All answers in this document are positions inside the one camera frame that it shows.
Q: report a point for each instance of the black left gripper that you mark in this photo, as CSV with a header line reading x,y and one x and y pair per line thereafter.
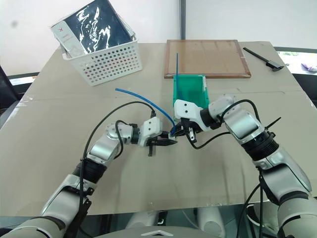
x,y
151,148

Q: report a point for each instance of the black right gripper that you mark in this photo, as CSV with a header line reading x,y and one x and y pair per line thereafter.
x,y
189,125

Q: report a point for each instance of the small white coupler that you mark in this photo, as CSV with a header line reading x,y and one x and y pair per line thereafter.
x,y
171,136

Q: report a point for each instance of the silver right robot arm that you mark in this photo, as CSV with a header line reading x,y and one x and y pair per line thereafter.
x,y
242,121

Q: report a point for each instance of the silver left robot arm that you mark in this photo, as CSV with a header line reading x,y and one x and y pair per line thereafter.
x,y
104,148

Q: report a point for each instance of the green plastic bin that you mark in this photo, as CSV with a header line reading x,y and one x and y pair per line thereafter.
x,y
193,86

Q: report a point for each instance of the wooden framed board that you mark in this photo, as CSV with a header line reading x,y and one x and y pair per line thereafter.
x,y
205,59

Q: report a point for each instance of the white perforated plastic basket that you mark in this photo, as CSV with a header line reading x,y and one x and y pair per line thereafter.
x,y
116,64

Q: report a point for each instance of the white rounded robot leg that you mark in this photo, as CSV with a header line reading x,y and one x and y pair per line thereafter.
x,y
210,221

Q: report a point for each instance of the silver robot torso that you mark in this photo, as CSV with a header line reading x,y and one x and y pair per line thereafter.
x,y
158,233

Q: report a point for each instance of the brown cardboard table cover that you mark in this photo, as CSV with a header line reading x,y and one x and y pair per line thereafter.
x,y
62,124

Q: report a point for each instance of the black caliper tool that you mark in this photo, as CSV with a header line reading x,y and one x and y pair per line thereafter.
x,y
257,56

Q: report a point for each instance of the dark glossy wrapped package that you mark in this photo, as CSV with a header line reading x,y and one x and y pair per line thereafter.
x,y
99,24

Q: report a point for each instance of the white box with red mark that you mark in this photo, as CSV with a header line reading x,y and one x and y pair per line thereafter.
x,y
67,37

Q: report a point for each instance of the purple cloth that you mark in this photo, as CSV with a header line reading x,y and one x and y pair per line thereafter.
x,y
309,66

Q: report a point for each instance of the black office chair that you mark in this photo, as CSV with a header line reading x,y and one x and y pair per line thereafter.
x,y
7,94

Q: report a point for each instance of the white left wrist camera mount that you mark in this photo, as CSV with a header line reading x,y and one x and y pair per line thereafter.
x,y
151,127

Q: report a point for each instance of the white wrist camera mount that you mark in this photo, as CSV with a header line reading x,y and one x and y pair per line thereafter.
x,y
151,127
188,109

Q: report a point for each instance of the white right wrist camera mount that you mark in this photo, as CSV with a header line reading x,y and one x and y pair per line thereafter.
x,y
188,109

